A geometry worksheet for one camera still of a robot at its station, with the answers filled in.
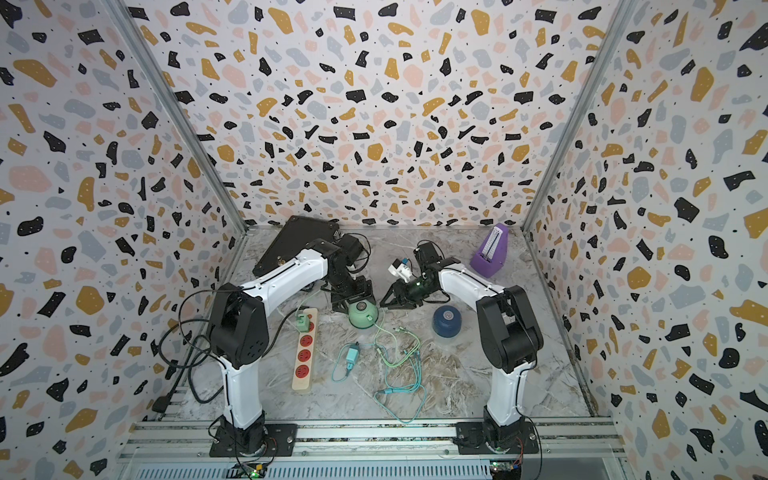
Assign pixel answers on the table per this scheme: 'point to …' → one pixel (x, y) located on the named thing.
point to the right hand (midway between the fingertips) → (387, 305)
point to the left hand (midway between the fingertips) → (370, 305)
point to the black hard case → (297, 233)
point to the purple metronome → (491, 255)
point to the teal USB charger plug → (352, 356)
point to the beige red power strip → (306, 356)
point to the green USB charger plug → (303, 323)
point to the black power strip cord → (162, 403)
